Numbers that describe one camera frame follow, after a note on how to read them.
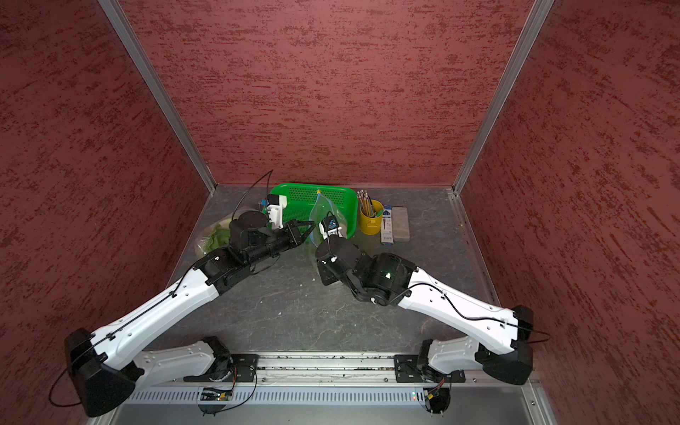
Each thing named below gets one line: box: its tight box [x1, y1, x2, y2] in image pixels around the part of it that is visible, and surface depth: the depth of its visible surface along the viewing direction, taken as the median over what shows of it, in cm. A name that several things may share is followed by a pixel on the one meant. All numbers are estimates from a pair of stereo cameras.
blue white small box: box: [380, 205, 395, 245], surface depth 106 cm
